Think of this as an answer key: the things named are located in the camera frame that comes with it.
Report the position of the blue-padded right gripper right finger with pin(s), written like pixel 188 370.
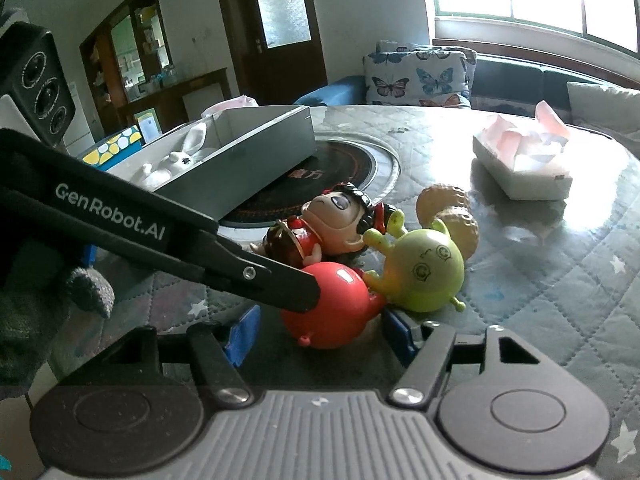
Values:
pixel 408 337

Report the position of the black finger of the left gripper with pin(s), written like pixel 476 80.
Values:
pixel 230 268

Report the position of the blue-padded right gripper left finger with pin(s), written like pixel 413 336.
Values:
pixel 212 343

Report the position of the green round alien toy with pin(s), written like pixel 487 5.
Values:
pixel 423 269

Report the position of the red round toy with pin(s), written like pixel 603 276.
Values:
pixel 344 309

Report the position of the white plush rabbit toy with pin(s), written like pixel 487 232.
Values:
pixel 192 152

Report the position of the grey cardboard box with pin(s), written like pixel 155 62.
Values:
pixel 253 146

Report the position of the black-haired doll figurine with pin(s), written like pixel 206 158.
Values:
pixel 330 225

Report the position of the beige bumpy peanut toy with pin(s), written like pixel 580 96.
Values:
pixel 451 205

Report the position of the grey knit gloved hand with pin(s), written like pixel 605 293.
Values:
pixel 39 286

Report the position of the blue yellow tissue box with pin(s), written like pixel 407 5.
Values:
pixel 113 149

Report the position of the dark wooden display cabinet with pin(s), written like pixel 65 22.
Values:
pixel 130 71

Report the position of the pink plastic bag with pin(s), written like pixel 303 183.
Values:
pixel 230 104

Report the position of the black round induction cooktop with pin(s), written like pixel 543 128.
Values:
pixel 367 164

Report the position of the dark wooden door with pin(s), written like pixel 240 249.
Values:
pixel 275 47

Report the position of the white tissue pack pink wrap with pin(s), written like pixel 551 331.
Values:
pixel 528 158

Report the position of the butterfly print cushion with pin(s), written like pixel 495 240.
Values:
pixel 428 77

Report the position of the blue sofa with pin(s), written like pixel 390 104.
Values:
pixel 499 84

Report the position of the white cushion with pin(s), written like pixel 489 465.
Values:
pixel 611 108

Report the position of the black camera module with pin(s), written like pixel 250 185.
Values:
pixel 35 98

